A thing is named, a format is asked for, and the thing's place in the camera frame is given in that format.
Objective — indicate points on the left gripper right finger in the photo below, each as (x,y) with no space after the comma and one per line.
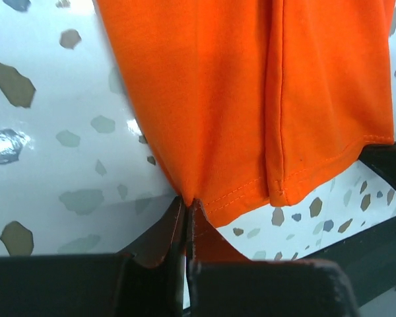
(223,282)

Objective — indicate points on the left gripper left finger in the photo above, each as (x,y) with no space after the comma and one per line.
(143,279)

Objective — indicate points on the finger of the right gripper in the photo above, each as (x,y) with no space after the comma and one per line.
(368,258)
(382,160)

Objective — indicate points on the orange t shirt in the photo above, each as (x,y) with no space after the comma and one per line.
(252,103)

